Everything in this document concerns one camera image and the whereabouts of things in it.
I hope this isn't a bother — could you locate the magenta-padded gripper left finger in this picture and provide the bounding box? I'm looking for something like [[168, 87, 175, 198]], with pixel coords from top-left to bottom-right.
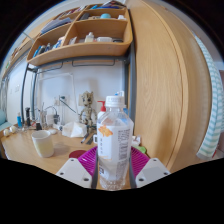
[[55, 145, 100, 189]]

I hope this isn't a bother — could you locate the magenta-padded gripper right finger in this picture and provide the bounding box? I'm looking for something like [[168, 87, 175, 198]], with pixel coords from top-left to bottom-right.
[[128, 145, 172, 189]]

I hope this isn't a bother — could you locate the clear plastic water bottle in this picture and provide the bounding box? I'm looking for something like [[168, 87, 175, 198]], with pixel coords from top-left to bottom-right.
[[95, 95, 135, 192]]

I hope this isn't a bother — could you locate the cream plastic cup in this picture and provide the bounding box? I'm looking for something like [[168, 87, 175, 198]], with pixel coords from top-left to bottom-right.
[[31, 129, 55, 158]]

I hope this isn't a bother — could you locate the white tissue pack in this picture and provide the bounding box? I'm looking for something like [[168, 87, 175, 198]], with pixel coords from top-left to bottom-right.
[[61, 121, 88, 139]]

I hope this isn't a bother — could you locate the white power strip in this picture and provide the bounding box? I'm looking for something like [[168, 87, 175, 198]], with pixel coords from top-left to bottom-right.
[[51, 123, 64, 131]]

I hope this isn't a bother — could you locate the brown tree figure toy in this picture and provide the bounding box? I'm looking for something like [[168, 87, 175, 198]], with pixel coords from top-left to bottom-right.
[[79, 90, 98, 128]]

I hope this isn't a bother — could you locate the blue spray bottle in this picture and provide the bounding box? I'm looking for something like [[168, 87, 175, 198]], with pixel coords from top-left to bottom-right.
[[114, 90, 130, 116]]

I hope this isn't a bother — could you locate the black cylindrical gadget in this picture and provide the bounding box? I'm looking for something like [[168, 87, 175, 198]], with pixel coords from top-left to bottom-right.
[[24, 107, 32, 127]]

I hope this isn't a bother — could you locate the small blue bottle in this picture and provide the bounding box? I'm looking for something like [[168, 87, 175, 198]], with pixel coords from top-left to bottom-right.
[[16, 112, 23, 129]]

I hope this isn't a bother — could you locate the wooden wardrobe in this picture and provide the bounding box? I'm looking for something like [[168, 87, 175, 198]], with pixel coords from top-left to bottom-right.
[[128, 0, 214, 173]]

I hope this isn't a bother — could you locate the green striped white towel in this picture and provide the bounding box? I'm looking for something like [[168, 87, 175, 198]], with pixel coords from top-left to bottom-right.
[[194, 33, 224, 160]]

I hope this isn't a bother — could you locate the bed with light sheet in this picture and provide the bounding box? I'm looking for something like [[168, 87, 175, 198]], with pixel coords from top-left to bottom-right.
[[0, 109, 11, 133]]

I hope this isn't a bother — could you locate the teal pillow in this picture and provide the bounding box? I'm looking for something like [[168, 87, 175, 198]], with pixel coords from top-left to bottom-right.
[[0, 109, 7, 126]]

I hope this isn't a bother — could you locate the wooden shelf unit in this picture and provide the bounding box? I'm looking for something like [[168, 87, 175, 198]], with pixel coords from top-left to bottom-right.
[[25, 1, 134, 67]]

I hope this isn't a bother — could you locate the grey metal frame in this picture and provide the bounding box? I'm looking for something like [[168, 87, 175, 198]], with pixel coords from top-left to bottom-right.
[[20, 41, 138, 138]]

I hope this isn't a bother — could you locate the wooden loft bed rail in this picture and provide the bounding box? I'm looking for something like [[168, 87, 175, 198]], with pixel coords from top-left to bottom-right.
[[1, 23, 51, 73]]

